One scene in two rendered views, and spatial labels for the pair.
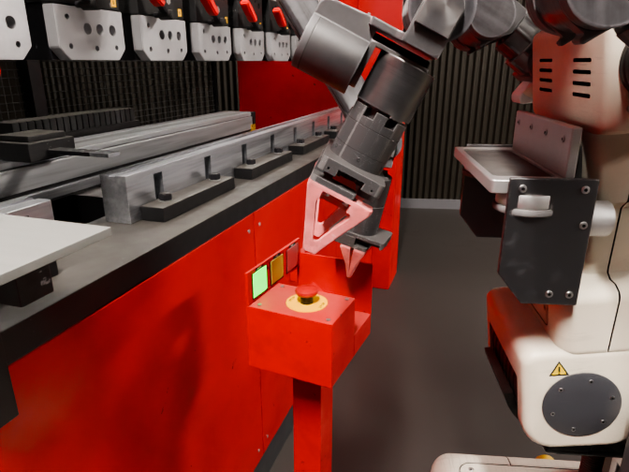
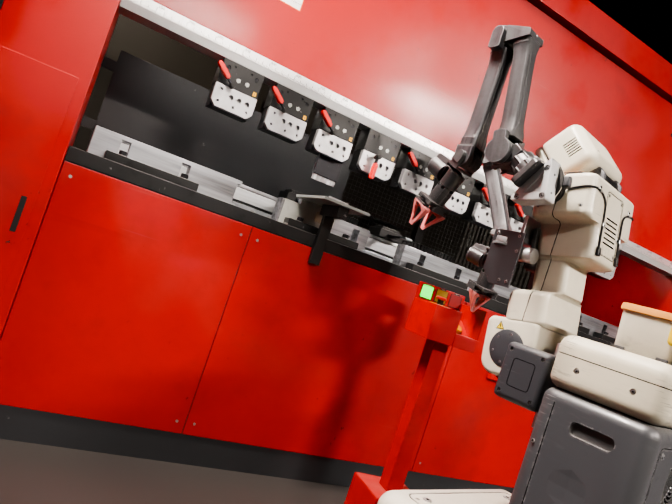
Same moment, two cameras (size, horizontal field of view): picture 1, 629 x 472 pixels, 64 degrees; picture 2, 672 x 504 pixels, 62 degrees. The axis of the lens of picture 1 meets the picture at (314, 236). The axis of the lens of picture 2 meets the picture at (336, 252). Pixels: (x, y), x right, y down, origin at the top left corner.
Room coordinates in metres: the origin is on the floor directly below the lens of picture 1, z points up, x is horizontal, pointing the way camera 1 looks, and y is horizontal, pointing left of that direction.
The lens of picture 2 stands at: (-0.87, -1.09, 0.78)
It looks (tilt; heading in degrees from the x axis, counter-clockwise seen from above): 2 degrees up; 45
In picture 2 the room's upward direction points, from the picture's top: 19 degrees clockwise
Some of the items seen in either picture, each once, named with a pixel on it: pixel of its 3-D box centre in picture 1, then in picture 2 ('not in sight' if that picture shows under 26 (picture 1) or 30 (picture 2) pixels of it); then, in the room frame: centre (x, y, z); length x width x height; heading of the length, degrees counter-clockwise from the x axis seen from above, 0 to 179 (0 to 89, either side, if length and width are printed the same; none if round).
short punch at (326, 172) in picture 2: not in sight; (326, 170); (0.53, 0.52, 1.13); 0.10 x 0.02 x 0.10; 161
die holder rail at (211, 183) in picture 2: not in sight; (167, 168); (0.01, 0.69, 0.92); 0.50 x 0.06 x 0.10; 161
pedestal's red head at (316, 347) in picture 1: (313, 305); (446, 316); (0.83, 0.00, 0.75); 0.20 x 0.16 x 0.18; 155
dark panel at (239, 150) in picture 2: not in sight; (233, 155); (0.47, 1.08, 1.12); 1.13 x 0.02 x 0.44; 161
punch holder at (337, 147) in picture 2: not in sight; (332, 136); (0.51, 0.52, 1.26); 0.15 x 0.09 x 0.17; 161
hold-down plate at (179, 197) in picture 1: (193, 196); (437, 276); (1.09, 0.27, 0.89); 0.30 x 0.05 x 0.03; 161
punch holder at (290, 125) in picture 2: not in sight; (285, 114); (0.32, 0.59, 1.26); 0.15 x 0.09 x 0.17; 161
